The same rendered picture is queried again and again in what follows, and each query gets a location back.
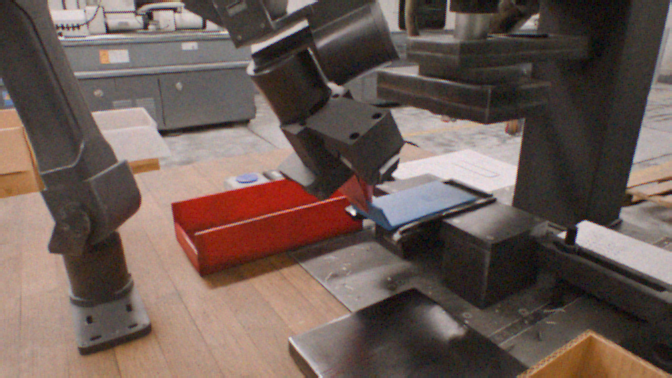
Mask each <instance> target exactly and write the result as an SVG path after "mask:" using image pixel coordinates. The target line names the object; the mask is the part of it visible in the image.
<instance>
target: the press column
mask: <svg viewBox="0 0 672 378"><path fill-rule="evenodd" d="M540 2H541V5H540V13H539V19H538V26H537V32H536V33H539V34H550V35H574V36H590V37H601V39H600V44H599V49H598V53H597V57H596V58H586V59H575V60H563V61H553V62H542V63H532V67H531V73H530V79H534V80H543V81H550V82H551V86H550V93H549V98H548V104H547V110H546V115H541V116H536V117H531V118H524V122H523V128H522V136H521V142H520V150H519V156H518V164H517V170H516V177H515V184H514V191H513V198H512V204H509V205H511V206H513V207H516V209H518V210H522V211H524V212H527V213H529V214H532V215H534V216H537V217H539V218H542V219H545V220H548V226H549V227H551V228H553V229H556V230H558V231H561V232H565V231H566V228H567V225H568V224H574V225H577V224H579V223H581V222H583V221H588V222H591V223H594V224H596V225H599V226H603V227H605V229H609V228H611V227H613V226H615V225H617V224H619V223H621V222H623V219H622V218H621V217H620V213H621V208H622V204H623V201H624V197H625V193H626V188H627V184H628V180H629V176H630V171H631V168H632V164H633V160H634V156H635V151H636V147H637V143H638V140H639V136H640V131H641V127H642V123H643V119H644V115H645V111H646V107H647V103H648V97H649V94H650V91H651V87H652V82H653V80H652V78H653V75H654V71H655V67H656V63H657V59H658V54H659V50H660V46H661V43H662V39H663V35H664V31H665V27H666V23H667V20H666V18H667V15H668V11H669V7H670V3H671V0H540Z"/></svg>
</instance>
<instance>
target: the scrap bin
mask: <svg viewBox="0 0 672 378"><path fill-rule="evenodd" d="M349 205H351V203H350V201H349V200H348V199H347V198H346V197H345V196H344V195H343V193H342V192H340V191H338V190H336V191H335V192H334V193H333V195H332V196H331V197H330V198H329V199H326V200H324V201H320V200H319V199H317V198H316V197H313V196H312V195H309V193H307V192H306V191H304V190H303V188H302V187H301V186H299V185H298V184H296V183H295V182H293V181H291V182H289V181H288V179H285V178H281V179H276V181H270V182H265V183H260V184H255V185H250V186H245V187H239V188H235V189H230V190H224V191H219V192H214V193H210V195H204V196H199V197H194V198H188V199H184V200H179V201H174V202H170V206H172V213H173V220H174V227H175V234H176V239H177V241H178V243H179V244H180V246H181V247H182V249H183V251H184V252H185V254H186V256H187V258H189V259H190V261H191V262H192V264H193V265H194V267H195V268H196V271H197V272H198V274H199V275H200V276H201V277H202V276H206V275H209V274H213V273H216V272H219V271H224V270H227V269H230V268H234V267H237V265H241V264H245V263H248V262H251V261H255V260H259V259H262V258H266V257H269V256H273V255H277V254H280V253H283V252H288V251H291V250H294V248H298V247H302V246H305V245H309V244H312V243H316V242H320V241H323V240H326V239H331V238H334V237H337V236H342V235H345V233H348V232H352V231H356V230H359V229H362V228H363V219H362V220H356V222H353V220H352V217H350V216H349V215H347V214H346V213H345V209H346V208H347V206H349Z"/></svg>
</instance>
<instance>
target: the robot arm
mask: <svg viewBox="0 0 672 378"><path fill-rule="evenodd" d="M48 1H49V0H0V79H1V81H2V83H3V85H4V86H5V88H6V90H7V92H8V95H9V97H10V99H11V101H12V103H13V105H14V107H15V109H16V111H17V113H18V115H19V117H20V119H21V124H22V126H23V128H24V130H25V132H26V134H27V136H28V139H29V141H30V143H31V146H32V150H33V152H34V155H35V158H36V161H37V164H38V174H39V176H40V178H41V180H42V182H43V184H44V186H45V189H43V190H41V191H39V193H40V195H41V197H42V199H43V201H44V203H45V205H46V206H47V208H48V210H49V213H50V215H51V217H52V219H53V221H54V223H55V224H54V227H53V230H52V234H51V237H50V240H49V242H48V245H47V248H48V251H49V254H55V255H61V256H63V260H64V264H65V267H66V276H67V283H68V295H69V298H70V305H71V312H72V320H73V326H74V327H75V334H76V342H77V347H78V350H79V353H80V354H81V355H87V356H89V355H92V354H95V353H98V352H101V351H104V350H108V349H111V348H113V347H116V346H119V345H122V344H125V343H128V342H131V341H134V340H137V339H139V338H142V337H145V336H148V335H149V334H150V333H151V332H152V325H150V321H149V318H148V316H147V313H146V310H145V307H144V305H143V302H142V300H141V297H140V294H139V291H138V289H137V286H135V284H134V281H133V277H132V275H131V272H130V270H129V268H128V265H127V263H126V257H125V252H124V247H123V242H122V237H121V233H120V232H119V231H116V230H117V229H119V228H120V226H121V225H123V224H124V223H125V222H126V221H127V220H129V219H130V218H131V217H132V216H134V215H135V214H136V213H137V212H138V211H139V208H140V206H141V202H142V197H141V191H140V188H139V186H138V184H137V182H136V179H135V176H134V174H133V171H132V169H131V167H130V165H129V162H128V160H122V161H119V160H118V157H116V156H117V155H115V153H114V151H113V148H112V147H111V145H110V144H109V143H108V142H107V141H106V140H105V137H104V136H103V134H102V132H101V131H100V129H99V127H98V125H97V123H96V122H95V120H94V117H93V115H92V113H91V111H90V109H89V107H88V105H87V102H86V100H85V98H84V96H83V93H82V90H81V88H80V86H79V84H78V81H77V79H76V77H75V75H74V73H73V71H74V70H73V67H72V65H71V63H70V61H69V58H68V56H67V54H66V52H65V49H64V47H63V45H62V43H61V40H60V38H59V36H58V32H57V29H56V27H55V24H54V21H53V19H52V16H51V13H50V11H51V10H50V6H49V3H48ZM178 1H179V2H181V3H183V4H184V9H185V10H187V11H189V12H191V13H193V14H195V15H197V16H199V17H201V18H204V19H206V20H208V21H210V22H212V23H214V24H216V25H218V26H220V27H222V28H224V29H227V30H228V33H229V35H230V37H231V39H232V41H233V43H234V45H235V47H236V49H238V48H242V47H246V46H252V45H256V44H260V43H265V42H267V41H269V40H270V39H271V38H273V37H275V36H277V35H280V34H282V33H284V32H286V31H288V30H290V29H292V28H295V26H297V25H298V24H300V22H302V21H304V20H306V21H307V23H308V26H306V27H304V28H302V29H300V30H298V31H296V32H293V33H291V34H289V35H287V36H285V37H283V38H281V39H278V40H277V41H276V42H274V43H272V44H270V45H268V46H266V47H263V48H261V49H259V50H257V51H255V52H253V53H251V57H252V59H253V61H252V63H251V64H250V65H248V67H247V70H246V72H247V75H248V76H249V78H250V79H252V81H253V82H254V84H255V85H256V87H257V88H258V90H259V92H260V94H261V95H262V97H263V98H264V100H265V101H266V103H267V105H268V106H270V109H271V110H272V112H273V113H274V115H275V116H276V117H277V119H278V121H279V122H280V125H279V126H278V127H279V129H280V130H281V132H282V133H283V135H284V136H286V139H287V140H288V142H289V143H290V145H291V146H292V148H293V149H294V151H293V152H292V154H291V155H290V156H289V157H288V158H285V159H284V160H283V161H282V162H281V163H280V164H279V165H278V168H277V169H278V170H279V172H280V173H281V175H282V176H283V177H284V178H285V179H288V181H289V182H291V181H293V182H295V183H296V184H298V185H299V186H301V187H302V188H303V190H304V191H306V192H307V193H309V195H312V196H313V197H316V198H317V199H319V200H320V201H324V200H326V199H329V198H330V197H331V196H332V195H333V193H334V192H335V191H336V190H338V191H340V192H342V193H343V195H344V196H345V197H346V198H347V199H349V200H350V201H351V202H352V203H353V204H355V205H356V206H357V208H359V209H360V210H361V211H363V212H364V213H369V208H368V204H366V201H365V200H368V201H370V202H372V203H373V185H374V184H375V183H376V182H377V183H378V184H379V185H382V184H383V183H384V182H385V181H386V179H387V178H388V177H390V176H391V175H392V174H393V173H394V172H396V171H397V170H398V168H399V162H400V158H401V157H400V156H399V154H400V152H401V148H402V147H403V146H404V145H405V142H404V139H403V136H402V134H401V132H400V130H399V128H398V125H397V122H395V120H394V118H393V116H392V114H391V111H389V109H385V108H381V107H377V106H374V105H370V104H366V103H362V102H359V101H356V99H355V97H353V96H352V93H351V91H350V89H349V88H346V87H342V86H343V85H345V84H347V83H349V82H352V81H355V80H357V78H359V77H362V76H364V75H366V74H368V73H372V72H374V71H376V70H378V69H380V68H384V67H386V66H388V65H390V64H393V63H395V62H397V60H400V59H401V57H400V54H398V50H397V45H395V41H394V39H393V36H392V33H391V31H390V28H389V26H388V25H389V22H388V21H387V20H386V19H385V17H384V15H383V12H382V10H381V7H380V3H379V1H378V0H316V1H314V3H312V4H309V5H306V6H304V7H302V8H300V9H298V10H296V11H294V12H291V13H289V12H288V10H287V7H288V1H289V0H178ZM308 48H309V49H311V51H312V53H313V55H314V57H315V58H316V60H317V63H318V65H319V67H320V69H321V70H322V72H323V74H324V76H325V77H327V78H328V81H330V82H332V81H333V82H334V83H335V84H336V85H334V84H328V83H327V82H325V80H324V77H323V75H322V73H321V71H320V69H319V68H318V66H317V64H316V61H315V59H314V57H313V56H312V54H311V52H309V50H308ZM356 174H357V175H358V176H359V179H360V184H361V187H360V185H359V183H358V181H357V177H356ZM130 311H131V312H130ZM91 323H92V324H91Z"/></svg>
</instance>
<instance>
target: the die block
mask: <svg viewBox="0 0 672 378"><path fill-rule="evenodd" d="M386 230H387V229H386V228H384V227H382V226H380V225H378V224H376V223H375V230H374V241H375V242H377V243H378V244H380V245H383V246H384V247H386V248H387V250H389V251H390V252H392V253H393V254H396V255H397V256H399V257H400V258H402V259H405V258H408V257H412V256H414V255H417V254H420V253H424V252H426V251H429V249H432V248H435V247H437V246H441V245H444V244H445V247H444V258H443V270H442V281H441V284H442V285H443V286H444V287H446V288H447V289H449V290H450V291H452V292H454V293H455V294H458V295H459V296H461V298H462V299H464V300H465V301H467V302H468V303H470V304H471V305H473V306H474V307H477V308H478V309H480V310H484V309H486V308H488V307H490V306H493V305H495V304H497V303H499V301H501V300H503V299H505V298H507V297H509V296H512V295H514V294H516V293H518V292H520V291H522V290H524V289H526V287H528V286H531V285H533V284H536V282H537V276H538V270H539V267H538V266H536V265H534V255H533V253H534V247H535V242H536V238H537V237H539V236H542V235H545V234H546V231H547V229H546V230H543V231H540V232H538V233H536V234H533V235H531V236H528V237H526V238H522V240H520V241H517V242H515V243H512V244H510V245H507V246H505V247H501V248H499V249H496V250H494V251H491V252H490V251H488V250H485V249H483V248H481V247H479V246H477V245H475V244H473V243H471V242H468V241H466V240H465V239H463V238H461V237H459V235H457V234H455V233H452V232H450V231H448V230H446V229H444V228H442V227H441V231H440V234H436V235H433V237H431V238H428V239H425V240H421V241H417V242H416V243H414V244H412V245H411V246H408V247H406V248H404V250H403V251H400V250H398V245H394V244H393V243H391V242H390V241H388V240H386V239H385V238H384V234H383V232H384V231H386Z"/></svg>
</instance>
